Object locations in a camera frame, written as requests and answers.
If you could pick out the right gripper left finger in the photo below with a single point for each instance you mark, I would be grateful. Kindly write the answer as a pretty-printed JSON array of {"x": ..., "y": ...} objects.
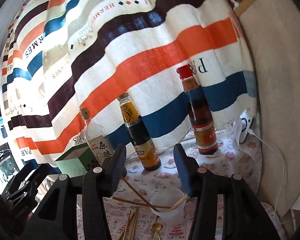
[{"x": 114, "y": 170}]

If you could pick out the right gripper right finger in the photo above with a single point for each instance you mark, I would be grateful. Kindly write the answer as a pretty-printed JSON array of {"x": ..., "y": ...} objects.
[{"x": 187, "y": 170}]

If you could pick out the gold spoon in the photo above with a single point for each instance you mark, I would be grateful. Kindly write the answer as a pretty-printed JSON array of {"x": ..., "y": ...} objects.
[{"x": 156, "y": 227}]

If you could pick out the bamboo chopstick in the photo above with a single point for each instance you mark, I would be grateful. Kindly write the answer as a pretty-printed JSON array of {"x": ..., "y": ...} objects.
[
  {"x": 140, "y": 203},
  {"x": 139, "y": 195},
  {"x": 135, "y": 221},
  {"x": 123, "y": 232},
  {"x": 179, "y": 202}
]

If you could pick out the clear cooking wine bottle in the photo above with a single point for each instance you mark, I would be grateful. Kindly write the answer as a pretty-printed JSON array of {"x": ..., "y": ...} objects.
[{"x": 96, "y": 137}]

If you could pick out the green checkered box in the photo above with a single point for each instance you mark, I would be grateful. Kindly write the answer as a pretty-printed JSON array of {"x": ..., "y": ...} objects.
[{"x": 77, "y": 161}]

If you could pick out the red capped sauce bottle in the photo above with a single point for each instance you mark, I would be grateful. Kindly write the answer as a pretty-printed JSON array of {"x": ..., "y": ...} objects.
[{"x": 199, "y": 113}]

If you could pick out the dark soy sauce bottle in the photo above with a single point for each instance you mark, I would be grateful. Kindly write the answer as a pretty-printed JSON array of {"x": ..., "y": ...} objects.
[{"x": 138, "y": 134}]

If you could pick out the translucent plastic cup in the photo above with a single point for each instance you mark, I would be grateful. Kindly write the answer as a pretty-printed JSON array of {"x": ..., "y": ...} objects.
[{"x": 166, "y": 199}]

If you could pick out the printed bear tablecloth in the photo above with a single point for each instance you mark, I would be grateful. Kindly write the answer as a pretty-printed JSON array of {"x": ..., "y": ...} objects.
[{"x": 246, "y": 161}]

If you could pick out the white charging device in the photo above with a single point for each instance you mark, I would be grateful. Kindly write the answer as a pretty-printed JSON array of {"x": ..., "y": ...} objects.
[{"x": 242, "y": 126}]

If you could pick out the striped orange blue white blanket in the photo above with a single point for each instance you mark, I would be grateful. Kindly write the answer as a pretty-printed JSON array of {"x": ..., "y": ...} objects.
[{"x": 62, "y": 55}]

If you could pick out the beige cushion board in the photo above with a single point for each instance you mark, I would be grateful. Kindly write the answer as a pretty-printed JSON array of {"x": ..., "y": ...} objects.
[{"x": 272, "y": 28}]

